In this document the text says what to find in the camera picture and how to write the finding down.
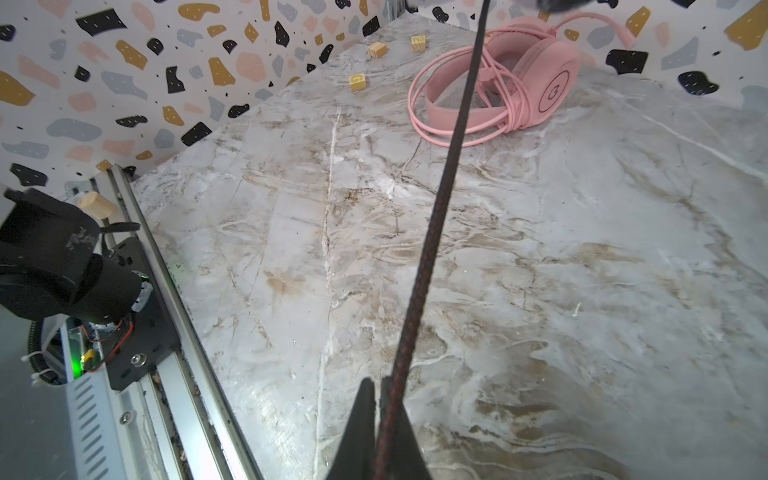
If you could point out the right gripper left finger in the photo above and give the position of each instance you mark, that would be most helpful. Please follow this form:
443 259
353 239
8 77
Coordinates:
355 454

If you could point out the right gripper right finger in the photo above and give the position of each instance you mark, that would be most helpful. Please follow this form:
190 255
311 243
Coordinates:
405 461

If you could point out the white black headphones with cable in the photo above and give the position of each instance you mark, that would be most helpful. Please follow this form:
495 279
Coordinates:
458 96

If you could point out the pink headphones with cable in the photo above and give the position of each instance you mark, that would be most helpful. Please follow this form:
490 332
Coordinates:
525 73

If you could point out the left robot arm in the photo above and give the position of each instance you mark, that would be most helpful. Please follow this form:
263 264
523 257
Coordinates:
49 264

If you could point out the green circuit board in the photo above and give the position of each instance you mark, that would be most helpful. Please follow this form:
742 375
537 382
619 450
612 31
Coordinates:
75 345

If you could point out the wooden letter block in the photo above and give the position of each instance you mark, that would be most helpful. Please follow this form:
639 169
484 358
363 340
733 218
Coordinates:
357 82
377 50
418 43

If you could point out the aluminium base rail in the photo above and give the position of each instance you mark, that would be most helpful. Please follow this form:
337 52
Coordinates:
142 398

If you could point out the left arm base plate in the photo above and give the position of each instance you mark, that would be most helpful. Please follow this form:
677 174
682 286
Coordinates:
146 338

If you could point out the wooden block on left rail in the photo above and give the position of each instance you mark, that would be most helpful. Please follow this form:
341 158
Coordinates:
96 205

